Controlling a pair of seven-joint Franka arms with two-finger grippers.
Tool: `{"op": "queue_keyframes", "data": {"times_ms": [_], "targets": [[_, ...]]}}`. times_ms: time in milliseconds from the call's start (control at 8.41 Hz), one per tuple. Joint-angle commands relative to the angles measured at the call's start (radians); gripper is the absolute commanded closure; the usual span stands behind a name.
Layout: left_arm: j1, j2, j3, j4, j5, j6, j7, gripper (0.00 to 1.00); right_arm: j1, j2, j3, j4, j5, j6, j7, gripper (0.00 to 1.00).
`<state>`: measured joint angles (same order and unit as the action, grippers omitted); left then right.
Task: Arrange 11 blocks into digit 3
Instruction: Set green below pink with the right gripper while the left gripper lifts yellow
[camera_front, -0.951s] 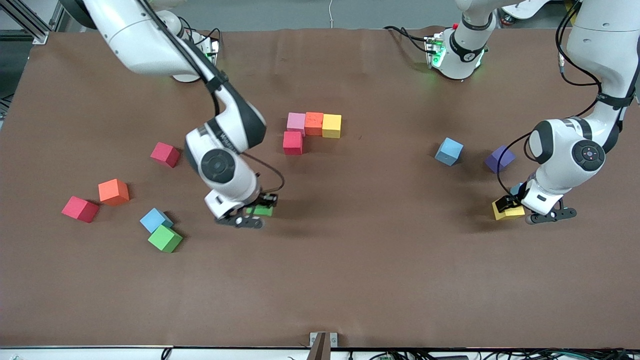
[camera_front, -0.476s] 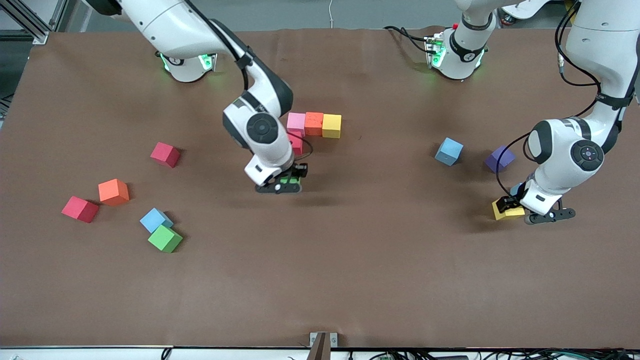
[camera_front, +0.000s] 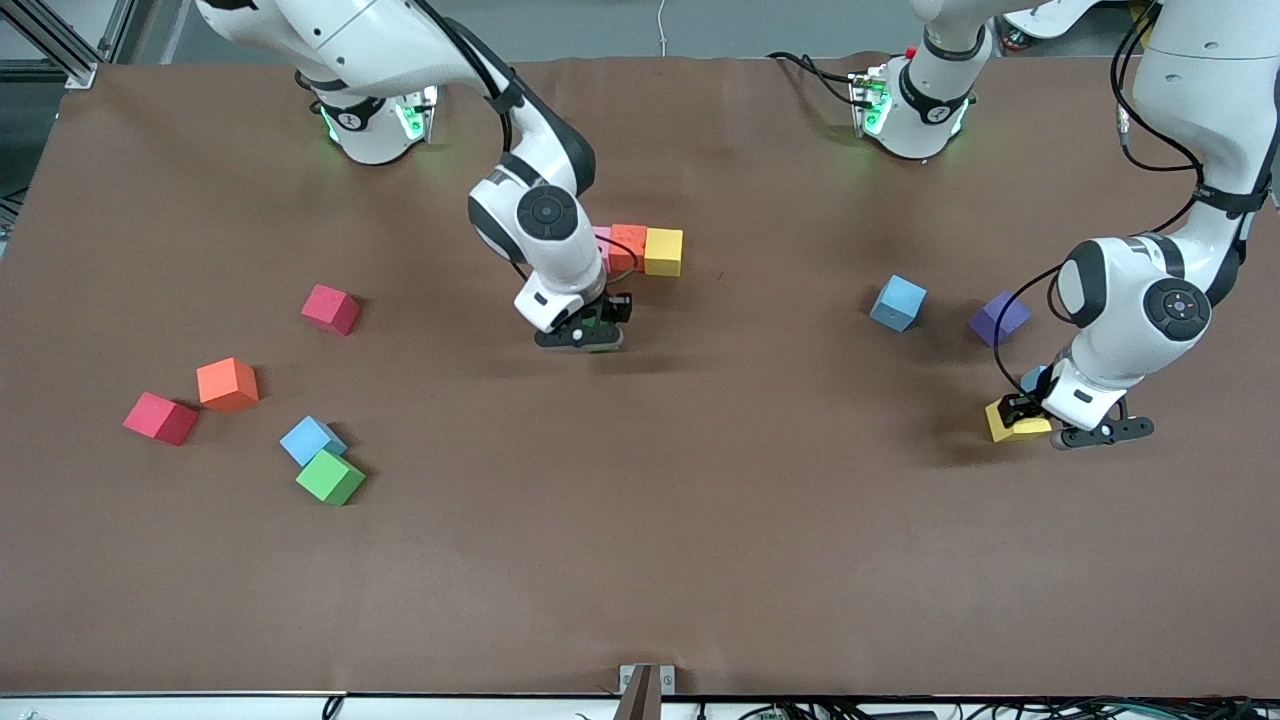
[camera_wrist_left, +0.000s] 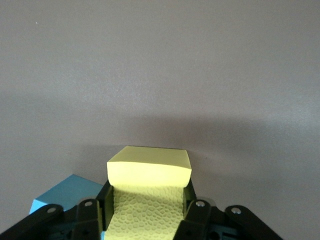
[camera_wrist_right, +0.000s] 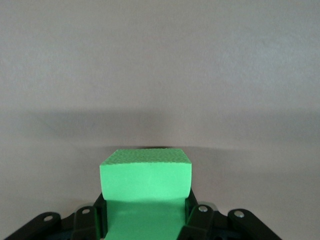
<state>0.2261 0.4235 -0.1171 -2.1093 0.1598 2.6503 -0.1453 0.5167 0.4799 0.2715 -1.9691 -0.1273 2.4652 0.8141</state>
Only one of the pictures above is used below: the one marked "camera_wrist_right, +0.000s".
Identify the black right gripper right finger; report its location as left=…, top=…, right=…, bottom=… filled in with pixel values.
left=178, top=189, right=278, bottom=240

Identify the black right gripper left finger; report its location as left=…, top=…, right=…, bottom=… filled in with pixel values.
left=4, top=193, right=108, bottom=240

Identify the green foam block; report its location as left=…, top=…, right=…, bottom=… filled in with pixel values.
left=99, top=147, right=193, bottom=240

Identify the brown table cover sheet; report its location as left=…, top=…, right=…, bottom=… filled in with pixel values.
left=0, top=0, right=320, bottom=240

